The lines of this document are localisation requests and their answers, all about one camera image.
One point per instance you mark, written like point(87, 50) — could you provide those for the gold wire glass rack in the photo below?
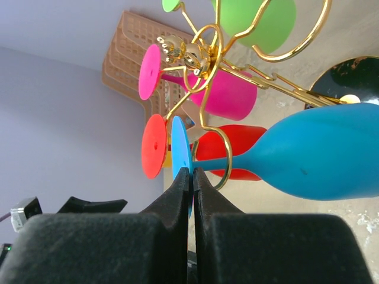
point(341, 40)

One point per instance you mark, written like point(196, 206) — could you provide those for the peach desk organizer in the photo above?
point(121, 66)

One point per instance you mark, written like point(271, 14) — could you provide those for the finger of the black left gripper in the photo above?
point(78, 206)

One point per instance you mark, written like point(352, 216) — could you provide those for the yellow wine glass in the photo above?
point(168, 158)

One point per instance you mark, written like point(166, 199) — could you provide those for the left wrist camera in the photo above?
point(23, 211)

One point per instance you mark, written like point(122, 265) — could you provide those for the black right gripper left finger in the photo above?
point(148, 247)

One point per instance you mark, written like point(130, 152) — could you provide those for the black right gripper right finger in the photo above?
point(235, 247)

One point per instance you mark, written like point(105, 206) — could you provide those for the green wine glass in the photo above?
point(261, 25)

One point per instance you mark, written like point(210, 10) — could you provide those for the pink wine glass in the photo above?
point(230, 97)

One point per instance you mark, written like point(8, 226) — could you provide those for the blue wine glass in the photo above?
point(324, 154)

